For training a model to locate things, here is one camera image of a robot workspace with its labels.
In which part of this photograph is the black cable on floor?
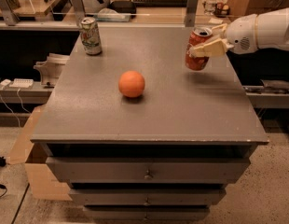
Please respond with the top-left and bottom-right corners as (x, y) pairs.
(0, 155), (8, 203)

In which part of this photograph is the cardboard box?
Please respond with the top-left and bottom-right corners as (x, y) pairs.
(7, 105), (71, 201)

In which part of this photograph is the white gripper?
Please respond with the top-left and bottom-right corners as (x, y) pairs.
(188, 14), (257, 58)

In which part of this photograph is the orange fruit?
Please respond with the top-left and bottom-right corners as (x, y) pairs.
(118, 71), (145, 98)

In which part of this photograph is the white cable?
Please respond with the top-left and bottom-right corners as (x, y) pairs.
(0, 78), (31, 129)

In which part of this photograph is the green white soda can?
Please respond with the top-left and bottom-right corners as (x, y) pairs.
(80, 17), (103, 55)

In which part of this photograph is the clear plastic bottle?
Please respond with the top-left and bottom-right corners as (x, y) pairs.
(204, 0), (217, 15)

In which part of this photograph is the grey drawer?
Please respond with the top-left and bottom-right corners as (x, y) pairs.
(46, 157), (250, 184)
(83, 206), (210, 220)
(69, 189), (226, 206)

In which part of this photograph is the fruit bowl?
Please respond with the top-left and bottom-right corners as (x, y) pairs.
(214, 2), (229, 17)

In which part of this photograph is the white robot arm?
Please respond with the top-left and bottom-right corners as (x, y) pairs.
(189, 8), (289, 58)

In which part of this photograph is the black keyboard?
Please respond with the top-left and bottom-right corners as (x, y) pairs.
(132, 0), (187, 7)

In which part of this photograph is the red coke can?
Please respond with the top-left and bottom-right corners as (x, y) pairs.
(185, 27), (213, 71)

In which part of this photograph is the grey drawer cabinet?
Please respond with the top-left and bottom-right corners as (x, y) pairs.
(30, 26), (269, 222)

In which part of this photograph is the bottom grey drawer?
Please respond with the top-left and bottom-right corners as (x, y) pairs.
(83, 206), (210, 220)

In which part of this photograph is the white power strip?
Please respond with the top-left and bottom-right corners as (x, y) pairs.
(9, 78), (34, 88)

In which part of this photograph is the middle grey drawer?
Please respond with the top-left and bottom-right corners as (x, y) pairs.
(69, 189), (226, 206)

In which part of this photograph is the white plastic part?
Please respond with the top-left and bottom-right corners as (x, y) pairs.
(34, 53), (70, 87)

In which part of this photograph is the top grey drawer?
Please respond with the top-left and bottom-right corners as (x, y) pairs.
(46, 157), (250, 184)

